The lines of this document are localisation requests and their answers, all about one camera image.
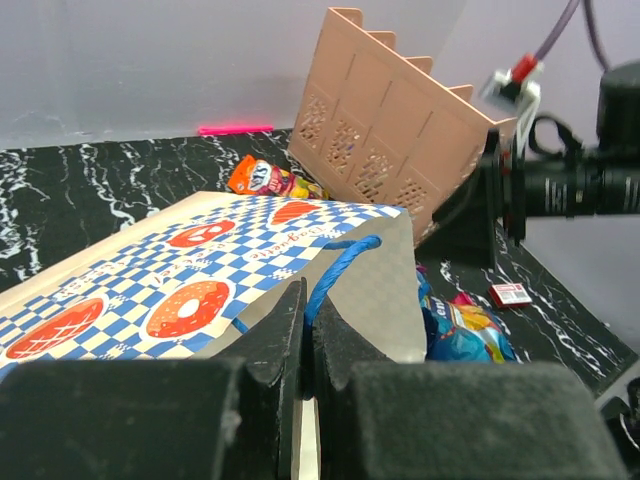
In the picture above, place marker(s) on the orange plastic file organizer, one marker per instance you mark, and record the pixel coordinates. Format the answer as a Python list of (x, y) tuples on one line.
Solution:
[(375, 127)]

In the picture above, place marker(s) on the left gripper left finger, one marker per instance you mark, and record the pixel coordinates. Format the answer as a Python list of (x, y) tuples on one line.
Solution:
[(236, 415)]

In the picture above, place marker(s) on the orange Fox's fruits candy bag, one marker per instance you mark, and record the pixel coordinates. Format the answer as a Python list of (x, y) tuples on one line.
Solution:
[(258, 177)]

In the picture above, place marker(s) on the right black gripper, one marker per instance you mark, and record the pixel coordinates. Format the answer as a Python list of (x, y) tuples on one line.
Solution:
[(575, 181)]

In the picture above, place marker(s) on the small red white box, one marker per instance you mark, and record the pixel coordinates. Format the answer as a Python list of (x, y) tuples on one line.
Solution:
[(509, 295)]

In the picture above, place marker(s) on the pink tape strip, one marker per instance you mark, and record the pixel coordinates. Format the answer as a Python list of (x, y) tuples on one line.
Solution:
[(233, 130)]

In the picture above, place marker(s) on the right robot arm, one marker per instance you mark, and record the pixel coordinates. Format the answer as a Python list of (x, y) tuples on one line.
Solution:
[(617, 122)]

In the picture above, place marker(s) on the blue snack bag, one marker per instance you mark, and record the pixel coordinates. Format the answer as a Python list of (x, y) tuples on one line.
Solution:
[(460, 333)]

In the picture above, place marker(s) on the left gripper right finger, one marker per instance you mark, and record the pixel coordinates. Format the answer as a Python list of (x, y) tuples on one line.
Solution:
[(379, 419)]

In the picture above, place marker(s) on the blue checkered paper bag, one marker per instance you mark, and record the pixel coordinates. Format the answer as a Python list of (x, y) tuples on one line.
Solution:
[(191, 280)]

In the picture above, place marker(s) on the pink REAL chips bag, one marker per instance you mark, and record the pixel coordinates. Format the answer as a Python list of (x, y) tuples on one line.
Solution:
[(463, 299)]

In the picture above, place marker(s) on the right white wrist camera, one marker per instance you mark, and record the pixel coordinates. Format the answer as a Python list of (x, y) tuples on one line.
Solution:
[(517, 92)]

